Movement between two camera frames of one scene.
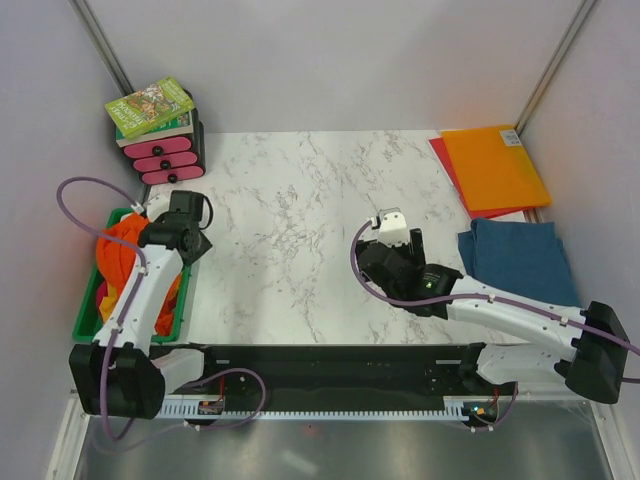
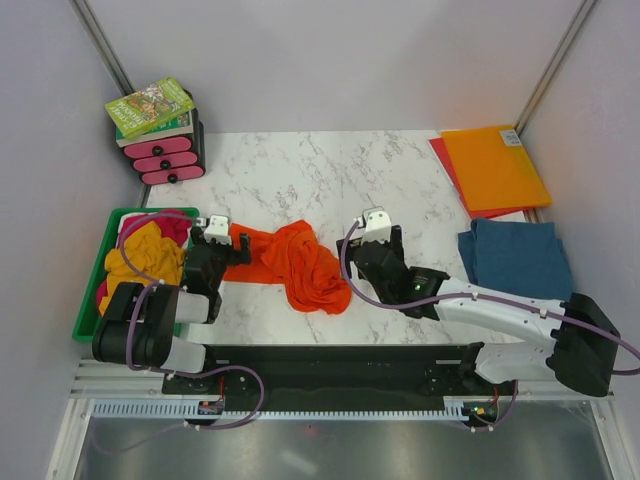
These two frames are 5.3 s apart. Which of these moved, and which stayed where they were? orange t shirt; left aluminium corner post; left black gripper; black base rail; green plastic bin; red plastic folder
Moved: orange t shirt; left black gripper
Stayed: left aluminium corner post; green plastic bin; red plastic folder; black base rail
